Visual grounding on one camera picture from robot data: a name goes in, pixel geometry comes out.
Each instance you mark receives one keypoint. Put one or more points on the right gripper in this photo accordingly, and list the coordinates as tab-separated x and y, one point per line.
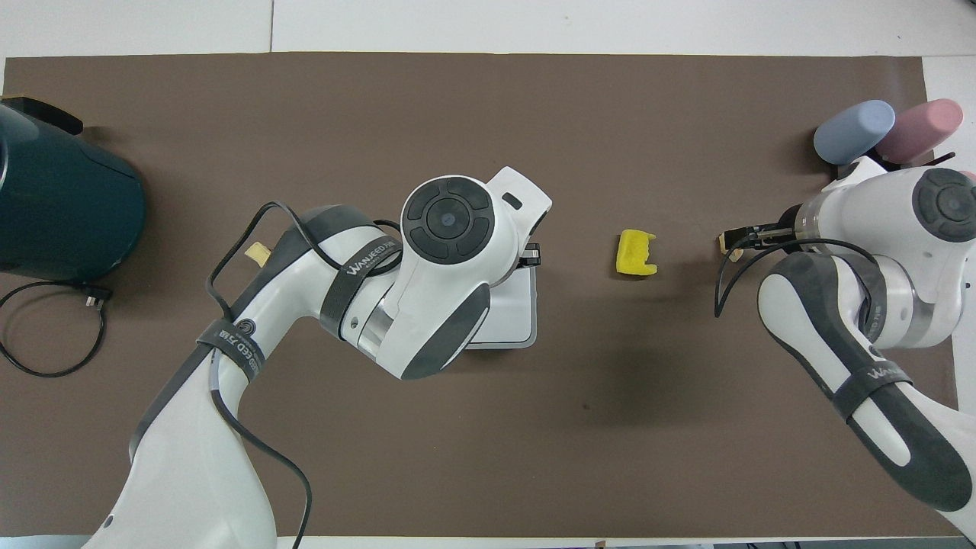
788	226

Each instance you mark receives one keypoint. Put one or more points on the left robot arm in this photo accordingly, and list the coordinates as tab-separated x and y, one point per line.
442	290

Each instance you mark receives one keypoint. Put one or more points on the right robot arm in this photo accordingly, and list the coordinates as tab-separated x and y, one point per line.
900	202

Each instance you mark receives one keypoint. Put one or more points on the white bin with grey rim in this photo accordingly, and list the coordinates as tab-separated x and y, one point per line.
512	316

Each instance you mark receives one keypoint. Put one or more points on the yellow sponge piece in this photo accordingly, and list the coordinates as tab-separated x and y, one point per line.
634	254

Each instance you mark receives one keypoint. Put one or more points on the blue foam cylinder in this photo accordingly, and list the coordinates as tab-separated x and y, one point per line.
854	131

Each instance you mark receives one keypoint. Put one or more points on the pink foam cylinder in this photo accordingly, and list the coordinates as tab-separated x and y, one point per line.
919	130

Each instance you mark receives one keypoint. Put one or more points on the beige tape piece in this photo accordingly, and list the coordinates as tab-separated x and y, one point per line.
259	252

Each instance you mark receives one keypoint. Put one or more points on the dark teal round appliance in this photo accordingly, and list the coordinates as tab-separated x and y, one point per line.
65	206

